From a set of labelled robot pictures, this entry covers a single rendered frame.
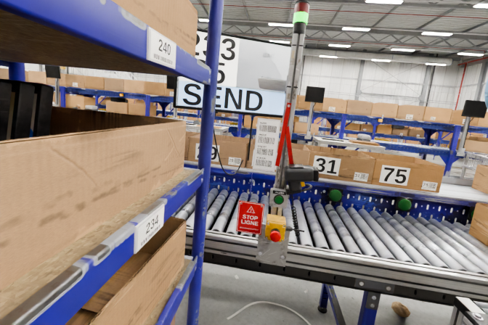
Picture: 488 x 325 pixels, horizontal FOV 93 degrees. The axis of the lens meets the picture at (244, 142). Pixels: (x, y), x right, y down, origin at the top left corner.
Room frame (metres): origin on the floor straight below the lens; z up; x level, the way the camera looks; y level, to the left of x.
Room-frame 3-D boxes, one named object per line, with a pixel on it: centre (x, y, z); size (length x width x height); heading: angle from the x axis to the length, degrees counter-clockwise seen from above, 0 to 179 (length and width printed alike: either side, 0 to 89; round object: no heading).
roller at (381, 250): (1.10, -0.66, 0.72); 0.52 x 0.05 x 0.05; 174
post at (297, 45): (0.88, -0.16, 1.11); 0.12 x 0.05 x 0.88; 84
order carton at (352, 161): (1.56, -0.63, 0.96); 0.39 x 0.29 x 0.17; 84
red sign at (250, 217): (0.86, -0.08, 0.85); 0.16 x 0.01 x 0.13; 84
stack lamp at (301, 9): (0.88, -0.16, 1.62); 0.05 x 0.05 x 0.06
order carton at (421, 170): (1.51, -1.02, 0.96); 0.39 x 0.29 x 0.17; 84
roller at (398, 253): (1.09, -0.72, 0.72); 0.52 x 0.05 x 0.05; 174
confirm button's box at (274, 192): (0.85, -0.15, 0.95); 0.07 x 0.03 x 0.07; 84
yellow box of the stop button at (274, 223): (0.81, -0.19, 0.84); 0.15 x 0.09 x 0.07; 84
